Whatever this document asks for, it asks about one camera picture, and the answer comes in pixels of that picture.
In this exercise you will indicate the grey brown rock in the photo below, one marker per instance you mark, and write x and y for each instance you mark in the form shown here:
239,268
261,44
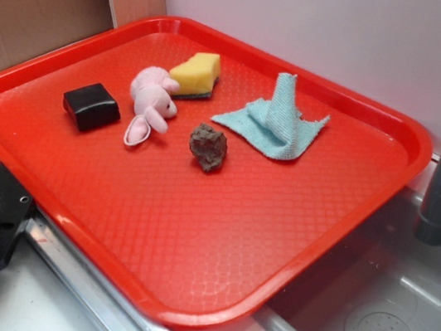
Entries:
208,146

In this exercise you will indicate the silver metal rail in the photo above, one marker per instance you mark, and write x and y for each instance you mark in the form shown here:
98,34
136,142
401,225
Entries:
101,301

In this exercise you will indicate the pink plush bunny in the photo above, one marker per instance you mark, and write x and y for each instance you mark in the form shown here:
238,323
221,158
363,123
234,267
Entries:
153,106

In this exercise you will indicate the yellow sponge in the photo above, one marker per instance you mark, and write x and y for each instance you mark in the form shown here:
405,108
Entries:
197,76

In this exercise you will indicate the black rectangular block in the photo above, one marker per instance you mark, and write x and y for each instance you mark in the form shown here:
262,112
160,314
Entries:
91,107

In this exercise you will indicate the light blue cloth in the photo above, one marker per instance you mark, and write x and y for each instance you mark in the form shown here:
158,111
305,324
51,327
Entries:
274,127

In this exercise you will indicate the red plastic tray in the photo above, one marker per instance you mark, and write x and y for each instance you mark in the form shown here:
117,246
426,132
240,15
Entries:
186,247

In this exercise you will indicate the grey sink basin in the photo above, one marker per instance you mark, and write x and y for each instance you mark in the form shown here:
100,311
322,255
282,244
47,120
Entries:
377,278

